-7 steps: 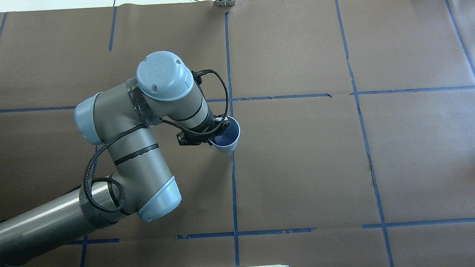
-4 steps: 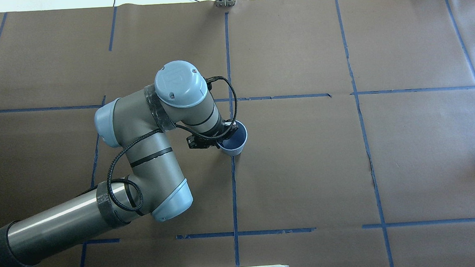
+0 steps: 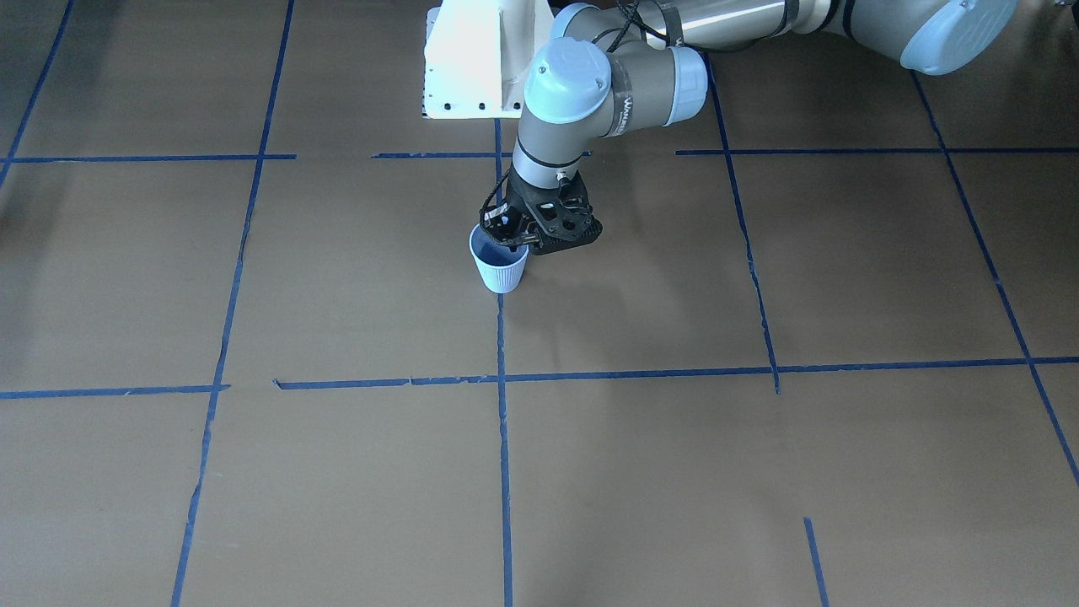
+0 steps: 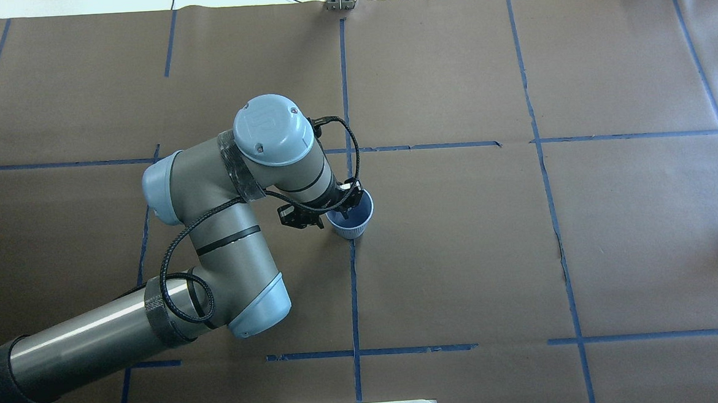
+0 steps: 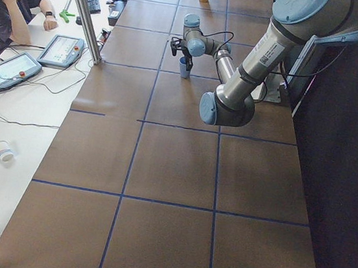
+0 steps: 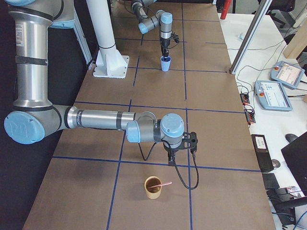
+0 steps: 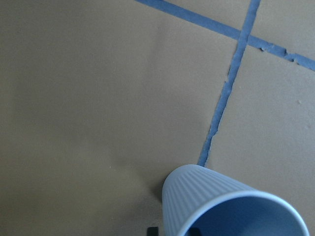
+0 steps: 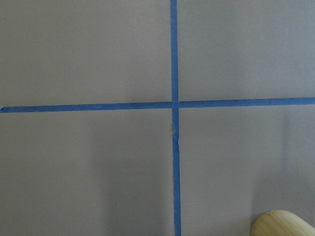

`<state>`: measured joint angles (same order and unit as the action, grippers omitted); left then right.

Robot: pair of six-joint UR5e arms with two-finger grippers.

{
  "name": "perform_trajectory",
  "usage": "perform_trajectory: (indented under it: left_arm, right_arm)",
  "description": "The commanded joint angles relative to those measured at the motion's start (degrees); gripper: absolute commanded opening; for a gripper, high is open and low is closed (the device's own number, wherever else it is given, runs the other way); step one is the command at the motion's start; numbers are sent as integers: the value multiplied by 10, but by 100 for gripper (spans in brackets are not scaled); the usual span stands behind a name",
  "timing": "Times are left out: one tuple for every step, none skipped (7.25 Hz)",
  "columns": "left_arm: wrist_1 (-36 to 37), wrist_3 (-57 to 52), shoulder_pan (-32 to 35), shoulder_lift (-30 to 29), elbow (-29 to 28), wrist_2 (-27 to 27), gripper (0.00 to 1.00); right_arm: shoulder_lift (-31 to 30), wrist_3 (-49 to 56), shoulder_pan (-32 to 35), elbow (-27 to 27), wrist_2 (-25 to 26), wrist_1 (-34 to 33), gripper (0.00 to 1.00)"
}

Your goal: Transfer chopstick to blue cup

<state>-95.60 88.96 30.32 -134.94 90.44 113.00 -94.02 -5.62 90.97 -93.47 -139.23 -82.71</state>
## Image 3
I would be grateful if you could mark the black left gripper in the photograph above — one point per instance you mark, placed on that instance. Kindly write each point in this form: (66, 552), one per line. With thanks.
(517, 207)

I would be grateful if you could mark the light blue ribbed cup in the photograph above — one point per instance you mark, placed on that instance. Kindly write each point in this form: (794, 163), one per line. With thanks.
(500, 267)

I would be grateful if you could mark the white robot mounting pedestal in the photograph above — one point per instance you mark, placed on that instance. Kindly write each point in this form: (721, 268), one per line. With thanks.
(477, 55)

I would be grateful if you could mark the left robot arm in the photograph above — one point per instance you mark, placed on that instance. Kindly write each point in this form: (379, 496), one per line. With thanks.
(605, 73)

